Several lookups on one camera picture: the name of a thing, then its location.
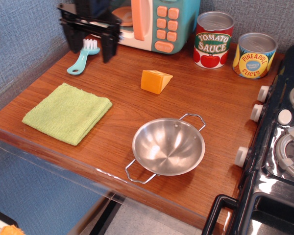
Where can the tomato sauce toy can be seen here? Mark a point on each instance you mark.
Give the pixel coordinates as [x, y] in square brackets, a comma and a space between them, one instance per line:
[212, 40]

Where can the black toy stove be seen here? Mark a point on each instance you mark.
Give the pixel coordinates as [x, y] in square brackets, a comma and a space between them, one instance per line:
[265, 205]

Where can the teal toy microwave oven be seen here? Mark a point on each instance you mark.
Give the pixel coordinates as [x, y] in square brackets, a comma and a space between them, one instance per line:
[162, 26]

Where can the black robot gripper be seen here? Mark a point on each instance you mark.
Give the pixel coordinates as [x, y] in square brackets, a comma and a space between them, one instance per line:
[83, 17]

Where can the orange toy cheese wedge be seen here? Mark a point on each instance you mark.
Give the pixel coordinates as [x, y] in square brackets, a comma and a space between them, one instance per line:
[154, 81]

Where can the steel bowl with wire handles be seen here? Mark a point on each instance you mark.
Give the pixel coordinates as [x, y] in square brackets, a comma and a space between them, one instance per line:
[169, 146]

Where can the white stove knob lower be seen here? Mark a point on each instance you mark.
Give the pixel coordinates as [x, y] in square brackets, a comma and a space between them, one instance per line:
[241, 156]

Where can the white stove knob upper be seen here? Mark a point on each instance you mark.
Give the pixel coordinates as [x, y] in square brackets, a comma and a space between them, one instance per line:
[262, 94]

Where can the pineapple slices toy can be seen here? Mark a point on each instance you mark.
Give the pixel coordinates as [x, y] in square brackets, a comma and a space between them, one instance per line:
[254, 55]

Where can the teal dish brush white bristles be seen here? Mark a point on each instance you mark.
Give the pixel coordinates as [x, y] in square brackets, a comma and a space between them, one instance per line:
[90, 47]

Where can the white stove knob middle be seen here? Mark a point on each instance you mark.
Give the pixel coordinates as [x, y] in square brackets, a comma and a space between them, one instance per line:
[256, 112]

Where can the green folded cloth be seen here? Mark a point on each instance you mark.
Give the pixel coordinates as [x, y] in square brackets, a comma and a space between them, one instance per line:
[67, 114]

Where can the orange object bottom left corner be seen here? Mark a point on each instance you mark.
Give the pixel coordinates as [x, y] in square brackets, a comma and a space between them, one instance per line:
[11, 230]

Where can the white stove knob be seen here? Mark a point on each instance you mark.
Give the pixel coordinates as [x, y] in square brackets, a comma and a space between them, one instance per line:
[241, 156]
[262, 94]
[256, 112]

